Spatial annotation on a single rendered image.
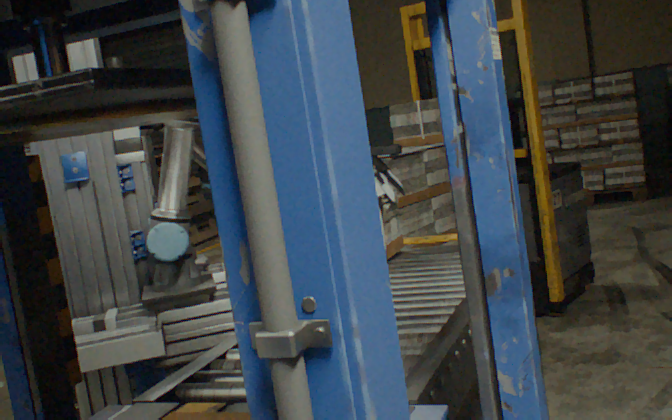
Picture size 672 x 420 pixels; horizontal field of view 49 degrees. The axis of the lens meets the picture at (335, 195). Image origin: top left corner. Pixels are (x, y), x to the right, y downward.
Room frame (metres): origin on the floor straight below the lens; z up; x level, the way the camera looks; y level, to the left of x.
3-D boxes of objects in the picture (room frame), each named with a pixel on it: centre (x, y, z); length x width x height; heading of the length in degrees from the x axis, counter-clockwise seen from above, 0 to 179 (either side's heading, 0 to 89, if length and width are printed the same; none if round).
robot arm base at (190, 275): (2.30, 0.53, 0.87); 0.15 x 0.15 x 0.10
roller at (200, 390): (1.30, 0.15, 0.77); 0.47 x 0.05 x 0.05; 68
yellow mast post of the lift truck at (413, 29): (4.45, -0.60, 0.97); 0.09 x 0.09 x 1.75; 50
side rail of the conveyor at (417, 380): (1.75, -0.31, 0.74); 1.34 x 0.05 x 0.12; 158
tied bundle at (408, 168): (3.44, -0.20, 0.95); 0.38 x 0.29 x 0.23; 51
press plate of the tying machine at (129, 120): (0.91, 0.31, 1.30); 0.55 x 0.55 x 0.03; 68
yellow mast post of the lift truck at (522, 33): (4.03, -1.11, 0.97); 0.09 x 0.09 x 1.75; 50
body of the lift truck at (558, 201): (4.52, -1.09, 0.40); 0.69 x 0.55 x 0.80; 50
